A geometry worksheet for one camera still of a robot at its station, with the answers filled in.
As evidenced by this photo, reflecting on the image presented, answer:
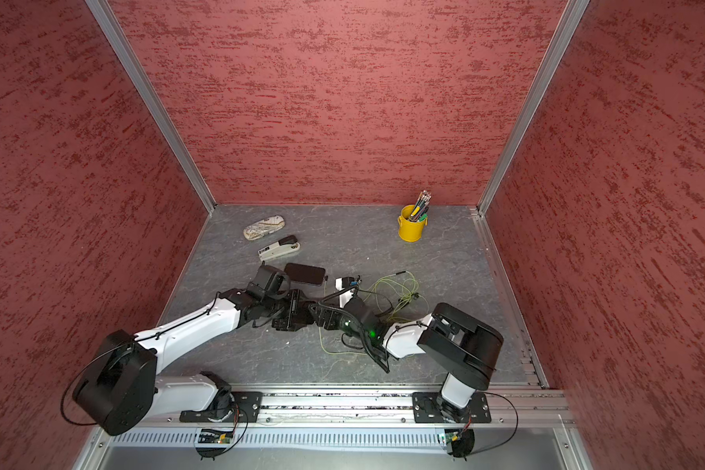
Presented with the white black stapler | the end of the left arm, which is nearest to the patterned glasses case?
the white black stapler

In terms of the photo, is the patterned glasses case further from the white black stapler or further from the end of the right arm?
the end of the right arm

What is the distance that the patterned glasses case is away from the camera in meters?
1.11

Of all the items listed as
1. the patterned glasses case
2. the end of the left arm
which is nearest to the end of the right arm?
the end of the left arm

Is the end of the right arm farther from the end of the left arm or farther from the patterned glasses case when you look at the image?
the patterned glasses case

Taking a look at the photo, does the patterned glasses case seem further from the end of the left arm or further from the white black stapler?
the end of the left arm
